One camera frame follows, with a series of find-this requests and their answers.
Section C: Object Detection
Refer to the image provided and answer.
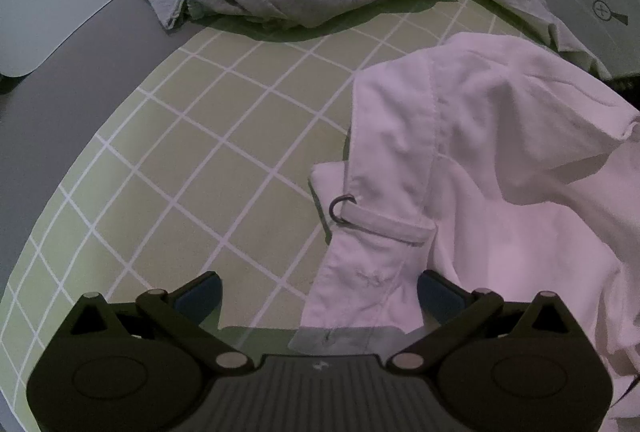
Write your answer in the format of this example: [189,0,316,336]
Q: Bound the white pants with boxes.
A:
[289,32,640,432]

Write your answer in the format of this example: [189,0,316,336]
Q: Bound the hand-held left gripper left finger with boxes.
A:
[67,270,254,372]

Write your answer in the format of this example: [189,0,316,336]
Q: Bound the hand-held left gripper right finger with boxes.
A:
[387,269,577,372]

